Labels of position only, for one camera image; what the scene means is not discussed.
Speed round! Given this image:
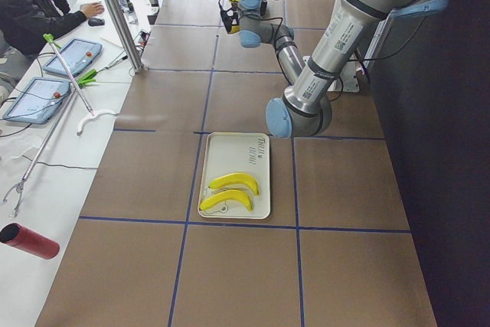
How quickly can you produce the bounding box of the upper teach pendant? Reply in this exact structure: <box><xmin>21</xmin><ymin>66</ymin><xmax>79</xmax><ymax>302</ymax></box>
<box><xmin>42</xmin><ymin>38</ymin><xmax>103</xmax><ymax>77</ymax></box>

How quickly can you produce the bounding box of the black computer mouse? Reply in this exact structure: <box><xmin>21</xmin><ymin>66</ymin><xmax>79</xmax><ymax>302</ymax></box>
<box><xmin>88</xmin><ymin>17</ymin><xmax>105</xmax><ymax>27</ymax></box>

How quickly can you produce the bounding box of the person in black jacket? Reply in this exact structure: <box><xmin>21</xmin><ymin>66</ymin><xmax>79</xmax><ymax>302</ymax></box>
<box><xmin>0</xmin><ymin>0</ymin><xmax>106</xmax><ymax>60</ymax></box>

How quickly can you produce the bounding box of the long reacher grabber tool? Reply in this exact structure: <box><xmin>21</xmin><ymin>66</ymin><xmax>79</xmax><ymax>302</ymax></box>
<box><xmin>2</xmin><ymin>34</ymin><xmax>119</xmax><ymax>219</ymax></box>

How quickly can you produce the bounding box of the teach pendant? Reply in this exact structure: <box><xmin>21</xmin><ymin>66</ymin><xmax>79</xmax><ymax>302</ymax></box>
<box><xmin>2</xmin><ymin>77</ymin><xmax>70</xmax><ymax>124</ymax></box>
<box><xmin>42</xmin><ymin>38</ymin><xmax>103</xmax><ymax>77</ymax></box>

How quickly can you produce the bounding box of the aluminium frame post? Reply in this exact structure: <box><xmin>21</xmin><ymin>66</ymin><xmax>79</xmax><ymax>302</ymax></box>
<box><xmin>104</xmin><ymin>0</ymin><xmax>144</xmax><ymax>74</ymax></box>

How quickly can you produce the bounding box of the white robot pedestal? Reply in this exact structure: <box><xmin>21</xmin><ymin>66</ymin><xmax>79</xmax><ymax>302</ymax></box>
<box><xmin>328</xmin><ymin>56</ymin><xmax>360</xmax><ymax>93</ymax></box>

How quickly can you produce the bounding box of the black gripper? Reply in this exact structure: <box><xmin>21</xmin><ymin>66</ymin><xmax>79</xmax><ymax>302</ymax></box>
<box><xmin>218</xmin><ymin>0</ymin><xmax>240</xmax><ymax>33</ymax></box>

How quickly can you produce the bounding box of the red bottle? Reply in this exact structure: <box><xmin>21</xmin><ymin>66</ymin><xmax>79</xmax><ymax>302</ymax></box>
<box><xmin>1</xmin><ymin>223</ymin><xmax>60</xmax><ymax>260</ymax></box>

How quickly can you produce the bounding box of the lower teach pendant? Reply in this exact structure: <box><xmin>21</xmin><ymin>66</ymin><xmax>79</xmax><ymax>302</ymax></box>
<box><xmin>2</xmin><ymin>77</ymin><xmax>70</xmax><ymax>124</ymax></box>

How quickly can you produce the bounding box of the white bear tray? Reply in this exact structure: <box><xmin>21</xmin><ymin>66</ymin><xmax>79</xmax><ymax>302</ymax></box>
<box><xmin>198</xmin><ymin>132</ymin><xmax>271</xmax><ymax>220</ymax></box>

